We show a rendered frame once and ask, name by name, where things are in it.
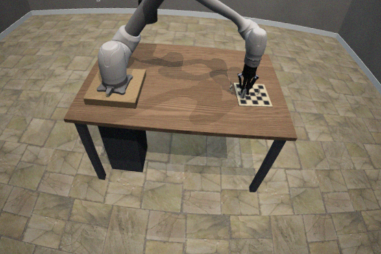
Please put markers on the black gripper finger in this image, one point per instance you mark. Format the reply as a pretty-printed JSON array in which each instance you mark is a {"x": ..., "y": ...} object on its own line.
[
  {"x": 242, "y": 87},
  {"x": 249, "y": 85}
]

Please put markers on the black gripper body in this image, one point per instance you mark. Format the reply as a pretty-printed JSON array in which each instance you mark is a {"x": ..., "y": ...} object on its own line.
[{"x": 249, "y": 70}]

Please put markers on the black and cream chessboard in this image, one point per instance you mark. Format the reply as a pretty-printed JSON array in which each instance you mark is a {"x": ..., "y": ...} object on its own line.
[{"x": 254, "y": 100}]

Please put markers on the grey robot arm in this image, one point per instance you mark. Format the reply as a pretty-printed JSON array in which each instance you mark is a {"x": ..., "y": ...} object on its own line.
[{"x": 113, "y": 55}]

